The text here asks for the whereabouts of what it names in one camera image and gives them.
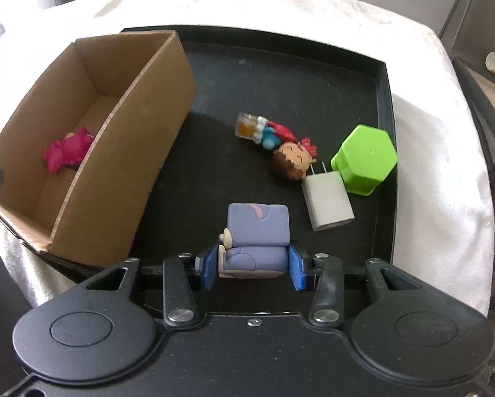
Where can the red hat doll figurine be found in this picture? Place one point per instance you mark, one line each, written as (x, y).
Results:
(286, 149)

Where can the white wall charger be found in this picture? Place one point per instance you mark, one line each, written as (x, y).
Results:
(328, 200)

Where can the pink plush-look toy figure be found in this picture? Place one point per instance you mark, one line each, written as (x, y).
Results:
(67, 153)

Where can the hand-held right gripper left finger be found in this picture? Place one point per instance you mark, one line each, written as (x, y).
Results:
(209, 271)

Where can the black tray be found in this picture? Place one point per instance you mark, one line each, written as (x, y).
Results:
(280, 91)

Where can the green hexagonal plastic cup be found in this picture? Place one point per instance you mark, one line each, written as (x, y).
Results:
(365, 159)

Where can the brown cardboard box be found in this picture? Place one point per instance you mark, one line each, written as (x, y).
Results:
(106, 140)

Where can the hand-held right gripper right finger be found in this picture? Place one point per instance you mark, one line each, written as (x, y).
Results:
(299, 271)

